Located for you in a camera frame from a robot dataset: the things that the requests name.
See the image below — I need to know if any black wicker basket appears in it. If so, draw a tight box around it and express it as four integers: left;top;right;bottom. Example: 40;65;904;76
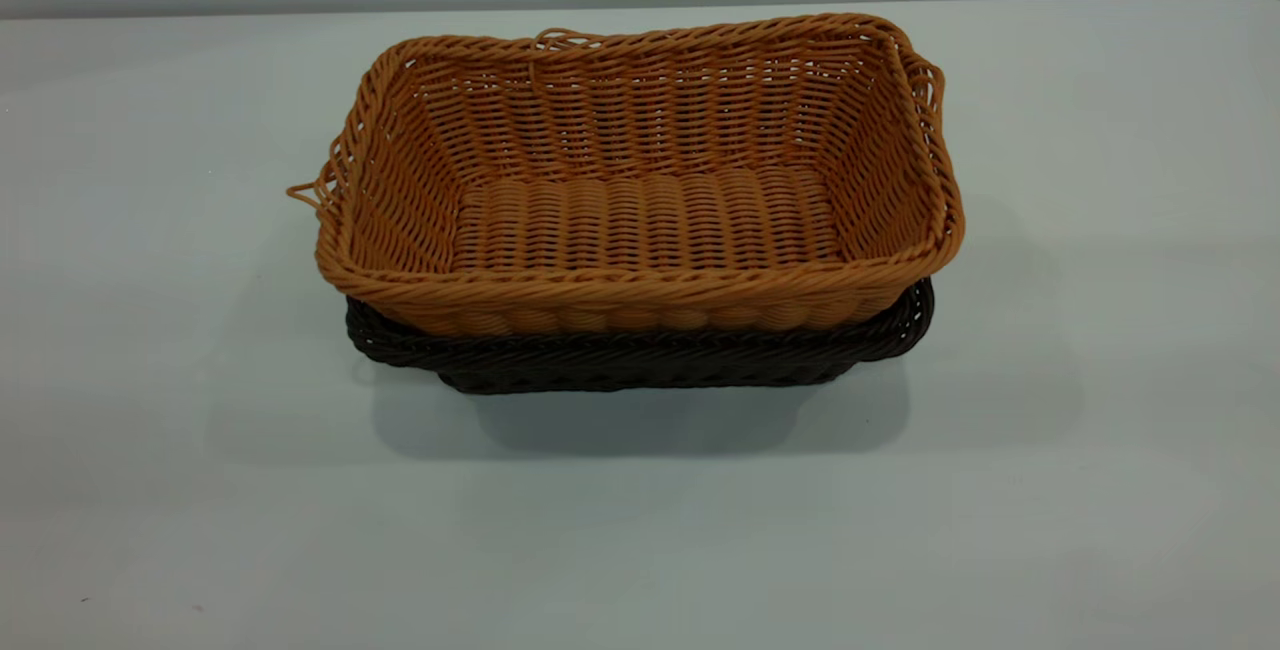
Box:
345;278;936;396

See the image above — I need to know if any orange wicker basket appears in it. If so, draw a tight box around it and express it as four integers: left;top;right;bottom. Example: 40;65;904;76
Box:
287;13;967;336

